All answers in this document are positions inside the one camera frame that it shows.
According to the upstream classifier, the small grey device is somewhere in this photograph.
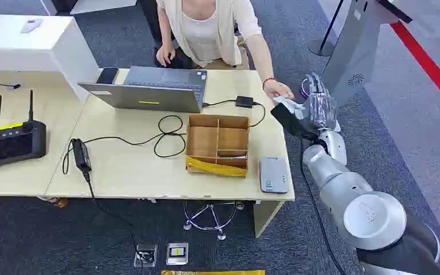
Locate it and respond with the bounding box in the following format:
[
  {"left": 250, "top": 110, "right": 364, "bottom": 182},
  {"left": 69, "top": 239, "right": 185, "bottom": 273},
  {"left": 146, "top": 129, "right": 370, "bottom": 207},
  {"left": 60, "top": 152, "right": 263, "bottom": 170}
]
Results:
[{"left": 20, "top": 18, "right": 44, "bottom": 34}]

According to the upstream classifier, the grey gate panel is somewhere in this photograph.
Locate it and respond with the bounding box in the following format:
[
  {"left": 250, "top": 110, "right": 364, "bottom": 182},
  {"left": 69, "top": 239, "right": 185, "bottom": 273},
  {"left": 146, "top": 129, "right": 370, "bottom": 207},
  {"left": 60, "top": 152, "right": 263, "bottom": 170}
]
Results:
[{"left": 321, "top": 0, "right": 414, "bottom": 108}]

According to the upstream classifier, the steel floor socket yellow label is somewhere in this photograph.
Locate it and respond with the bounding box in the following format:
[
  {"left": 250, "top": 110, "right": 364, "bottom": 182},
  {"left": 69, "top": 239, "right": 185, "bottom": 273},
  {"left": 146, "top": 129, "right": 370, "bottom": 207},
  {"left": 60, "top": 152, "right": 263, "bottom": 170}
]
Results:
[{"left": 166, "top": 242, "right": 189, "bottom": 266}]

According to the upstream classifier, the black hub cable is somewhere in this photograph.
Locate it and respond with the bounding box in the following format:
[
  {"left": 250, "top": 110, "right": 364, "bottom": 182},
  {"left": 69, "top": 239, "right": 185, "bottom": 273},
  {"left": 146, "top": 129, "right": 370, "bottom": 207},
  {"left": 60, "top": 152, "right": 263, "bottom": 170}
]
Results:
[
  {"left": 247, "top": 101, "right": 266, "bottom": 129},
  {"left": 202, "top": 99, "right": 237, "bottom": 108}
]

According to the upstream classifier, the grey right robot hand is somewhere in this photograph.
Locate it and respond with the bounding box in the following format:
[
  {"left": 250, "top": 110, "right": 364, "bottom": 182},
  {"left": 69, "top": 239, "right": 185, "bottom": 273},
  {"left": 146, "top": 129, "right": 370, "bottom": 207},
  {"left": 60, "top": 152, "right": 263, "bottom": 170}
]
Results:
[{"left": 271, "top": 72, "right": 339, "bottom": 141}]

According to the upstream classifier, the black stanchion pole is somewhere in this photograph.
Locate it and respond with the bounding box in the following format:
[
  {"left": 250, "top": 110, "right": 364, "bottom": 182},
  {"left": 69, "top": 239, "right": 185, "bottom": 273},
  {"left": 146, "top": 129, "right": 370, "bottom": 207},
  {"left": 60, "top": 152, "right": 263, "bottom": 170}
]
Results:
[{"left": 307, "top": 0, "right": 345, "bottom": 58}]

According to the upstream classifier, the wooden card box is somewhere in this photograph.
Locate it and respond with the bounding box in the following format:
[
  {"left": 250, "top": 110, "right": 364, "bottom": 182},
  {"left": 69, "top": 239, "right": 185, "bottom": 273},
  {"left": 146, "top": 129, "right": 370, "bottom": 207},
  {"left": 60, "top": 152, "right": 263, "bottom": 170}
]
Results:
[{"left": 184, "top": 113, "right": 251, "bottom": 179}]

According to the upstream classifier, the black remote controller with antennas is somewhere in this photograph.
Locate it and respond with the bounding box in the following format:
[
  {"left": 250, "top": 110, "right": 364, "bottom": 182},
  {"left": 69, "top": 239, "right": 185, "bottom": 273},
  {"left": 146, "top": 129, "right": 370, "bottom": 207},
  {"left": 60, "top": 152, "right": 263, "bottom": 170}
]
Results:
[{"left": 0, "top": 89, "right": 48, "bottom": 169}]

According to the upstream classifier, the small black usb hub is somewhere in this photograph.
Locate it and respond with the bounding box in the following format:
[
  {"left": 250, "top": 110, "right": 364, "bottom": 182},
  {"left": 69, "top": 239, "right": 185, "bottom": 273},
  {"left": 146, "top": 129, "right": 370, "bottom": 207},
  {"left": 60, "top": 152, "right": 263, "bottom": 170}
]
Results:
[{"left": 235, "top": 95, "right": 255, "bottom": 109}]

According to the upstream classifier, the white furniture panel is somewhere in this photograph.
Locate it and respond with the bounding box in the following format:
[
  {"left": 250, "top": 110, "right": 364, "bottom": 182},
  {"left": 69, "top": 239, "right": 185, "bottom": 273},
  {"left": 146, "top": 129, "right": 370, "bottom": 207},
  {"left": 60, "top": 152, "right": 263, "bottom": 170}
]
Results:
[{"left": 40, "top": 0, "right": 138, "bottom": 16}]

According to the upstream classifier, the black robot torso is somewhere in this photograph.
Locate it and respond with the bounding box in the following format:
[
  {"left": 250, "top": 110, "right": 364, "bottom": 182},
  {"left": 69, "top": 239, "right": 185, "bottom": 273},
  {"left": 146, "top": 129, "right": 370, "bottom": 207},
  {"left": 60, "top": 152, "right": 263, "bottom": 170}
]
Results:
[{"left": 356, "top": 214, "right": 440, "bottom": 275}]

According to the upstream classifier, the black looped adapter cable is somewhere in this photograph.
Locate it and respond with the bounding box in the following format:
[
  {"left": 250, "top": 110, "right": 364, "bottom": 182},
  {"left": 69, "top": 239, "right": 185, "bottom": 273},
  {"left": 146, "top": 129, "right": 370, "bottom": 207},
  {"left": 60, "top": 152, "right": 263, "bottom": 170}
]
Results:
[{"left": 61, "top": 115, "right": 188, "bottom": 176}]

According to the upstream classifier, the grey laptop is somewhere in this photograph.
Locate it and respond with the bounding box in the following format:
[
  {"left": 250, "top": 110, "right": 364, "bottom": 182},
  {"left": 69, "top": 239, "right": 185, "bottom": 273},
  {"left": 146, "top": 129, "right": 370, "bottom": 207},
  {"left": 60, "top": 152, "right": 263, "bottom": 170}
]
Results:
[{"left": 77, "top": 66, "right": 209, "bottom": 114}]

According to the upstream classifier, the red barrier belt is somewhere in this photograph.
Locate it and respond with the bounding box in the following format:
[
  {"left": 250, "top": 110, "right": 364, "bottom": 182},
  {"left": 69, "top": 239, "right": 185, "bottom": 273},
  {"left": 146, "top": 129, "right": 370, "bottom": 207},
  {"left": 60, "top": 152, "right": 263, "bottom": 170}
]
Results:
[{"left": 390, "top": 21, "right": 440, "bottom": 117}]

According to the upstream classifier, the grey card reader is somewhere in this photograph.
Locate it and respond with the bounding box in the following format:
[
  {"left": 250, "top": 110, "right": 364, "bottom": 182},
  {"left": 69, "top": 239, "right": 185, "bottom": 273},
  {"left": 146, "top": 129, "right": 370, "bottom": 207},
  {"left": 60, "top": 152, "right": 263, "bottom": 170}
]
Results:
[{"left": 258, "top": 155, "right": 290, "bottom": 195}]

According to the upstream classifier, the black mains cord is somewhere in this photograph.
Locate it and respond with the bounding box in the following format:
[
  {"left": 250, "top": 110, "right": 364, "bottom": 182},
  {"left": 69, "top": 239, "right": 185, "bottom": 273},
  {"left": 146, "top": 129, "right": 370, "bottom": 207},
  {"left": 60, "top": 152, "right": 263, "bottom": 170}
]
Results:
[{"left": 85, "top": 171, "right": 147, "bottom": 262}]

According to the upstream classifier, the white cabinet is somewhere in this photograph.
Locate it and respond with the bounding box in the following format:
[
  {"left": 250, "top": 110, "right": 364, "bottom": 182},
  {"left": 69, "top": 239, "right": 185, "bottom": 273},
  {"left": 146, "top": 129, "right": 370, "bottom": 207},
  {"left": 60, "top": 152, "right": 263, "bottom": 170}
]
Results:
[{"left": 0, "top": 14, "right": 100, "bottom": 102}]

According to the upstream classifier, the chrome stool base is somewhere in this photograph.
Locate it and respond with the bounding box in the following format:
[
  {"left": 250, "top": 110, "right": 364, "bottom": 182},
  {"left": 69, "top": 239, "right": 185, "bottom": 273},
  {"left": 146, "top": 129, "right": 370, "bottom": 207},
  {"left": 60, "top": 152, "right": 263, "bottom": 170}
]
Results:
[{"left": 182, "top": 200, "right": 245, "bottom": 242}]

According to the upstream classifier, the black power adapter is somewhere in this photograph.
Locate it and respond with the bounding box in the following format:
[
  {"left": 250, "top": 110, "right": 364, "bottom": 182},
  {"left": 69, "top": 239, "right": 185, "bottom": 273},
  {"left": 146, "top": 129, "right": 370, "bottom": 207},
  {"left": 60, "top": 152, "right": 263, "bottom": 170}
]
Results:
[{"left": 70, "top": 137, "right": 93, "bottom": 172}]

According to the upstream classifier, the pale wooden desk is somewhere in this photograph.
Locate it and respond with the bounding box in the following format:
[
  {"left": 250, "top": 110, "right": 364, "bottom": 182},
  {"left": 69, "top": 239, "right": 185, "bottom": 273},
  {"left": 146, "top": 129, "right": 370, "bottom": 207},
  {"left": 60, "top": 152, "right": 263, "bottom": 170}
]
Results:
[
  {"left": 0, "top": 70, "right": 92, "bottom": 198},
  {"left": 44, "top": 68, "right": 296, "bottom": 239}
]

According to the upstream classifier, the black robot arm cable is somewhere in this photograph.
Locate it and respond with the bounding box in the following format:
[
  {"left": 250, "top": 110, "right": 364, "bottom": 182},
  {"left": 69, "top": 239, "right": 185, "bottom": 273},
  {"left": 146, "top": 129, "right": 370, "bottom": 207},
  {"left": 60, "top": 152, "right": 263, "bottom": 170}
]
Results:
[{"left": 298, "top": 137, "right": 347, "bottom": 275}]

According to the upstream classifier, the steel floor socket with plugs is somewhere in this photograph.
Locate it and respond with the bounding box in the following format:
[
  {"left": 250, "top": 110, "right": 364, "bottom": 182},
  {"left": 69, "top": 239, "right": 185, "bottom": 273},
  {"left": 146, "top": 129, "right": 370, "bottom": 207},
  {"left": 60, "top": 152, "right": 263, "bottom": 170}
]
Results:
[{"left": 133, "top": 242, "right": 159, "bottom": 269}]

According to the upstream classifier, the person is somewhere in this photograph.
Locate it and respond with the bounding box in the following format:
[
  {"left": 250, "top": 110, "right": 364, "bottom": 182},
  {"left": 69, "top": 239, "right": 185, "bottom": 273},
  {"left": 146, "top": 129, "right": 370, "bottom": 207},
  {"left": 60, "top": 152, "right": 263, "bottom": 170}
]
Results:
[{"left": 154, "top": 0, "right": 296, "bottom": 101}]

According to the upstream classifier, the black smartphone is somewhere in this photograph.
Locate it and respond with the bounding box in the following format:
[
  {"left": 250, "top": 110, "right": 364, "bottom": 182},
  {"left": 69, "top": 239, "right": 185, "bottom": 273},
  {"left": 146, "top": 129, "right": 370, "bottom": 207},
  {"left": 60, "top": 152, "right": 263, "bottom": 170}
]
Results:
[{"left": 96, "top": 67, "right": 120, "bottom": 85}]

